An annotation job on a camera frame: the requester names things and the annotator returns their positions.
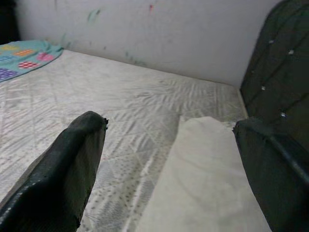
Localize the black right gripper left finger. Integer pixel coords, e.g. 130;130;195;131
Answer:
0;110;109;232

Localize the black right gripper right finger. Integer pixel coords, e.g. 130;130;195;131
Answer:
232;118;309;232

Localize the white printed pillow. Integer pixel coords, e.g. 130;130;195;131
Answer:
134;116;274;232

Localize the white quilted mattress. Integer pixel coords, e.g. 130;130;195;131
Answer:
0;49;248;232

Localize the black tufted headboard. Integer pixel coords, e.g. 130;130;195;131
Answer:
239;0;309;146

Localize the teal blanket with colourful hearts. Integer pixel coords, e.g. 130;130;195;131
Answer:
0;39;64;83

